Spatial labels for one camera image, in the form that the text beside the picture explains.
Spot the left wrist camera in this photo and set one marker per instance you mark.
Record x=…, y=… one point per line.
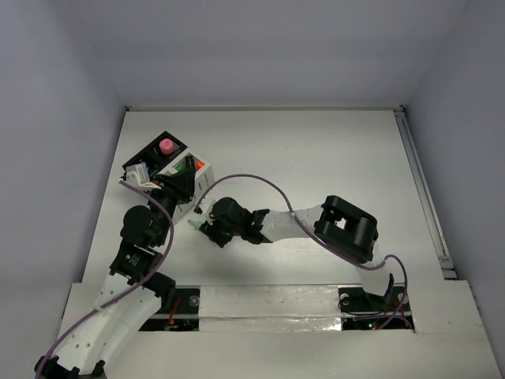
x=137, y=176

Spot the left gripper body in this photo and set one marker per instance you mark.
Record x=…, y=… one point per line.
x=173, y=189

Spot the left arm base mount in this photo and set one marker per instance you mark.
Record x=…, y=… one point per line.
x=181, y=316

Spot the aluminium side rail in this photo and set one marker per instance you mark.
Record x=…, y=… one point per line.
x=435, y=230

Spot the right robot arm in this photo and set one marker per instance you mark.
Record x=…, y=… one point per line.
x=344, y=229

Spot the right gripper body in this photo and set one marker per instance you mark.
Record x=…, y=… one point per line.
x=220, y=232

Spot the white slotted organizer box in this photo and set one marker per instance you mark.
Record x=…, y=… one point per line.
x=203, y=179

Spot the pink-capped clear pencil tube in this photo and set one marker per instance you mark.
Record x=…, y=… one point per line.
x=166, y=146

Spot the black slotted organizer box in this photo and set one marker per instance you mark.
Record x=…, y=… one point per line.
x=152, y=154

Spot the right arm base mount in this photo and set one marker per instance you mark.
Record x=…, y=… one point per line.
x=366, y=312

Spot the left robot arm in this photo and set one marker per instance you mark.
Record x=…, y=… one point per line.
x=133, y=290

